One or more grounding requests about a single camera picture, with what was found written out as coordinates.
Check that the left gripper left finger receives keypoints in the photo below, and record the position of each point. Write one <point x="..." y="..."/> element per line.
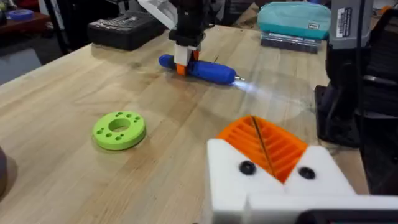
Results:
<point x="227" y="183"/>

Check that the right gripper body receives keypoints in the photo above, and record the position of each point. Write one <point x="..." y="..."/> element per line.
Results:
<point x="190" y="21"/>

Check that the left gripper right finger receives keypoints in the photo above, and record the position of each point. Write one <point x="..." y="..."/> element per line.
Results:
<point x="320" y="182"/>

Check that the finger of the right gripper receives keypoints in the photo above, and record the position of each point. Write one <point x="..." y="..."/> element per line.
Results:
<point x="195" y="55"/>
<point x="182" y="56"/>

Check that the blue electric screwdriver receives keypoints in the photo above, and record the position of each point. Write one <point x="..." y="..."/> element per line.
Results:
<point x="211" y="71"/>

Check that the flat plate on right wrist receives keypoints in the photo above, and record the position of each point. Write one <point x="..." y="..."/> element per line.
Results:
<point x="161" y="11"/>

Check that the cardboard box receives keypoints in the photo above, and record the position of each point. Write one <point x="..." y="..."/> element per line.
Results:
<point x="247" y="17"/>

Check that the black tool case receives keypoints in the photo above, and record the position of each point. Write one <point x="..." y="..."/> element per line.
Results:
<point x="124" y="31"/>

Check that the clear grey flat box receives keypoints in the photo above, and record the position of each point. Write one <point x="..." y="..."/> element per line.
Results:
<point x="289" y="43"/>

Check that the green disc with holes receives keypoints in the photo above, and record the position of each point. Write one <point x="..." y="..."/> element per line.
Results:
<point x="130" y="137"/>

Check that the teal zip pouch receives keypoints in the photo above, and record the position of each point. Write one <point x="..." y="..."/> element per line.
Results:
<point x="289" y="20"/>

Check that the blue tape roll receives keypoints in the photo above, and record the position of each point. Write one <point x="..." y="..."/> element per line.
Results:
<point x="20" y="14"/>

